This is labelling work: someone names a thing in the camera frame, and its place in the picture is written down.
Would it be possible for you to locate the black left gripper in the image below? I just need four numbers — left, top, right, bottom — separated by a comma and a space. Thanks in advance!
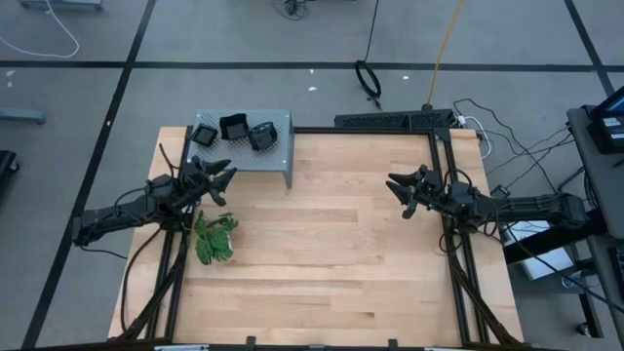
177, 154, 239, 208

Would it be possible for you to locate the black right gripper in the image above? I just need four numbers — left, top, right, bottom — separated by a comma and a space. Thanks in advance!
385, 164, 449, 220

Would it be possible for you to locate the small black square plate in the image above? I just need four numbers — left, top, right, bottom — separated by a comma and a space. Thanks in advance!
190, 123, 219, 148

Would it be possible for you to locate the black wavy square plate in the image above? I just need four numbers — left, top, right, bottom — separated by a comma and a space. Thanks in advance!
218, 112, 251, 141

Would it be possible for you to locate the black oval leaf plate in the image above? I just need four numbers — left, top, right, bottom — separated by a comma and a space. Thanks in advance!
248, 121, 280, 152

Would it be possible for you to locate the grey perforated metal shelf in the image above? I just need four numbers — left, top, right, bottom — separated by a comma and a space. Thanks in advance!
186, 108, 296, 189

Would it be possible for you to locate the green plant in white pot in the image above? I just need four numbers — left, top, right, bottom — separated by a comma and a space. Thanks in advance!
193, 210, 242, 267

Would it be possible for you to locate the black perforated metal box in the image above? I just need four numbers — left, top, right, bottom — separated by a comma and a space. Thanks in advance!
333, 108, 457, 132

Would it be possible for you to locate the white box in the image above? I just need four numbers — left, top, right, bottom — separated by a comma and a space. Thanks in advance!
504, 215, 576, 281

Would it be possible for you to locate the grey desk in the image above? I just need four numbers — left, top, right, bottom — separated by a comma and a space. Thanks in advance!
501, 103, 624, 351

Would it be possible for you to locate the black electronic device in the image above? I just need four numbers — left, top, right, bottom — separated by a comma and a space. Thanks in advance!
586, 85, 624, 155

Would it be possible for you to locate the grey desk foot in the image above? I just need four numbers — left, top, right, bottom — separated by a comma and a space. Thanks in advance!
0, 108, 48, 125

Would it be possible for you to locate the grey furniture base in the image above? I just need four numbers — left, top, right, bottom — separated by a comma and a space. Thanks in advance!
18, 0, 104, 12

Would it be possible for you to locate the white power cable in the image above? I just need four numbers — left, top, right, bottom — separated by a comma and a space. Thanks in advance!
456, 114, 492, 161

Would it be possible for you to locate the black cable with coil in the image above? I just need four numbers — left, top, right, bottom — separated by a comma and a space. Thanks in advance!
354, 0, 383, 110

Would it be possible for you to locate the yellow cable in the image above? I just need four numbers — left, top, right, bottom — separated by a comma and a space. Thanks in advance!
426, 0, 464, 109

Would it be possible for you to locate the thin black floor cable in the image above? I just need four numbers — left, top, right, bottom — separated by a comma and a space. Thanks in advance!
451, 97, 586, 192

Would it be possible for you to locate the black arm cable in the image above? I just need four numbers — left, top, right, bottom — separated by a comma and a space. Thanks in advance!
119, 226, 165, 335

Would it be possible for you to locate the black cable bundle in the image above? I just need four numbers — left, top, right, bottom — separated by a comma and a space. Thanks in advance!
280, 0, 309, 21

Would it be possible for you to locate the white floor cable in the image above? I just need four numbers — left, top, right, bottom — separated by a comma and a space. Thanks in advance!
0, 0, 81, 59

